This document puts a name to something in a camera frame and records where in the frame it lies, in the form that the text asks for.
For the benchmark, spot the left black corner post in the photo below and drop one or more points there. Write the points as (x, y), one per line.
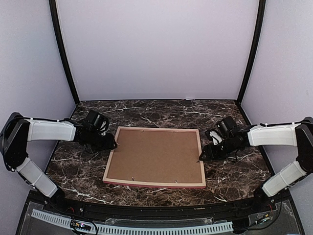
(62, 50)

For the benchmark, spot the brown cardboard backing board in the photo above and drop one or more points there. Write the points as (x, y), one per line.
(156, 156)

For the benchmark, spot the right black corner post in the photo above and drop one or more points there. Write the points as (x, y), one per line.
(253, 50)

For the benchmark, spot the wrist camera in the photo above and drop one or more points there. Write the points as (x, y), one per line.
(213, 136)
(103, 128)

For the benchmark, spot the black corner post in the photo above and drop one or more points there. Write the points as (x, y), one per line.
(253, 50)
(62, 50)

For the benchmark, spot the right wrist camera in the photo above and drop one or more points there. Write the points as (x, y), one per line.
(213, 136)

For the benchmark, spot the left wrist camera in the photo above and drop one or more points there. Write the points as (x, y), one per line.
(103, 128)

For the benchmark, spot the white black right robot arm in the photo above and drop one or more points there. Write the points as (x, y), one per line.
(295, 138)

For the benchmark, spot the black front table rail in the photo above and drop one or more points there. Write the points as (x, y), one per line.
(94, 211)

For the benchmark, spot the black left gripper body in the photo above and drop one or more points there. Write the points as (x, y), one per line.
(97, 143)

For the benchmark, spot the white slotted cable duct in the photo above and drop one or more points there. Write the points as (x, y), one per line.
(130, 227)

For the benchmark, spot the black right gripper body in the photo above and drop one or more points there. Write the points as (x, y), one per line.
(228, 148)

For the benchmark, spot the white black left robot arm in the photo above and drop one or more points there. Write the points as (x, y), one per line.
(22, 136)

